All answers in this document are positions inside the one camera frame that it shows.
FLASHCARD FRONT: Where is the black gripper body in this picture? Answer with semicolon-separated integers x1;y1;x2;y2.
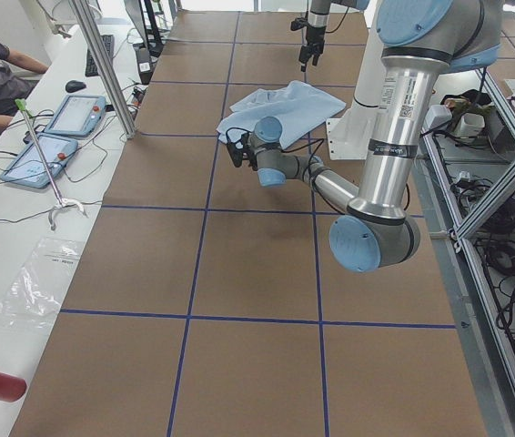
302;25;326;57
241;136;258;171

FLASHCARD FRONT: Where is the light blue button-up shirt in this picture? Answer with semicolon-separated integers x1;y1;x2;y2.
217;80;346;148

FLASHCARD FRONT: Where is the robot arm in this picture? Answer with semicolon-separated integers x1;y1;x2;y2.
290;0;369;73
227;1;503;272

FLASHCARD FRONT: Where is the far teach pendant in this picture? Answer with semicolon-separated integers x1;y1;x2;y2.
44;95;106;137

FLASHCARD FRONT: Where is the teach pendant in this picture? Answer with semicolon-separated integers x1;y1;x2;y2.
44;95;106;137
0;134;78;188

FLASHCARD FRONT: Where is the black keyboard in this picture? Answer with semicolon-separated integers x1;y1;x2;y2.
84;34;116;77

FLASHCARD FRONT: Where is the black computer mouse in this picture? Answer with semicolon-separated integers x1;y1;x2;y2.
65;80;86;93

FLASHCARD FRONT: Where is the reacher grabber tool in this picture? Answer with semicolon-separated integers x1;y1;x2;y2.
15;98;86;231

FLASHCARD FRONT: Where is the near teach pendant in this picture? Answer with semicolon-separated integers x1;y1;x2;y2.
0;134;78;188

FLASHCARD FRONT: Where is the clear plastic bag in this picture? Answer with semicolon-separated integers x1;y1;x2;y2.
0;238;85;334

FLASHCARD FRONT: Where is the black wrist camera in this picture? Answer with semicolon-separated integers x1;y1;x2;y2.
290;17;308;32
226;142;247;168

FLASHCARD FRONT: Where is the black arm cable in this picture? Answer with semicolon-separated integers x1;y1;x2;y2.
225;127;327;178

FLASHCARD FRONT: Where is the grey aluminium post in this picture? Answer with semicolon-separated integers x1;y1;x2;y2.
70;0;136;139

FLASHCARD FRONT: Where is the aluminium frame rail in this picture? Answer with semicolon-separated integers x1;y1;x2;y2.
413;59;515;436

